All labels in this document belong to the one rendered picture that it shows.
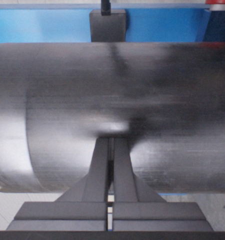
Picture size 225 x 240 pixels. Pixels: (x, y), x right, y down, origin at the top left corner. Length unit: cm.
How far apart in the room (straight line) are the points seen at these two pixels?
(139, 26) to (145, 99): 46
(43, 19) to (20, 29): 8
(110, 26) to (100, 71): 34
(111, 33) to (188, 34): 26
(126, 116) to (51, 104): 7
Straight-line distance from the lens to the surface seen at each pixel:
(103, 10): 48
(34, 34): 65
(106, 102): 16
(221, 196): 66
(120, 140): 15
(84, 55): 20
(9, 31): 68
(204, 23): 62
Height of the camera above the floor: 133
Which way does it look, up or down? level
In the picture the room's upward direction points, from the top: 90 degrees counter-clockwise
